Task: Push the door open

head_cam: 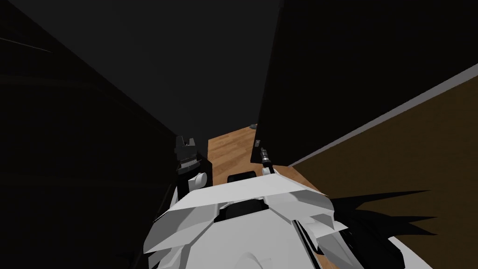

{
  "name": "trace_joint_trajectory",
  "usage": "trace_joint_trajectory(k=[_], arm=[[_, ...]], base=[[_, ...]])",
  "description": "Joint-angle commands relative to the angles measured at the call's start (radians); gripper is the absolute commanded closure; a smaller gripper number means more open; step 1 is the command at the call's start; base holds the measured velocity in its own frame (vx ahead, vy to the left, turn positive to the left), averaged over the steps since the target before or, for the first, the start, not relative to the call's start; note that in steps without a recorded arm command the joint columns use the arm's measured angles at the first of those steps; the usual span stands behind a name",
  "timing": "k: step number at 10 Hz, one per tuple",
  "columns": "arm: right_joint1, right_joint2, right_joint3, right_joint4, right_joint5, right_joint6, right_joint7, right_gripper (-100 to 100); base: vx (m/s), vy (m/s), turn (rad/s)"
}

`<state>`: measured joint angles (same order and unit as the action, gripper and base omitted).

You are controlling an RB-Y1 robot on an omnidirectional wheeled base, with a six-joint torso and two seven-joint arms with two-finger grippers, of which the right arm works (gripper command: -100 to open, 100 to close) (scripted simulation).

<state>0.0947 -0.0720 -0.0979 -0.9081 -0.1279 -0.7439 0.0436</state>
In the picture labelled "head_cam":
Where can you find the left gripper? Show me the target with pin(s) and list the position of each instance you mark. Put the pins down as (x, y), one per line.
(185, 157)

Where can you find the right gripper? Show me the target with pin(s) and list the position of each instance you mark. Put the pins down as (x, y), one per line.
(265, 157)

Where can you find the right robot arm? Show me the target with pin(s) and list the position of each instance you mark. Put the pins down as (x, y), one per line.
(368, 246)

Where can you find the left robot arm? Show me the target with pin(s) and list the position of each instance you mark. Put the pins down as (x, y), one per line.
(198, 181)

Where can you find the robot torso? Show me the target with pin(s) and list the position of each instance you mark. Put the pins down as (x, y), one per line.
(242, 235)

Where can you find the black door leaf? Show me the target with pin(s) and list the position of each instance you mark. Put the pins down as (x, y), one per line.
(336, 67)

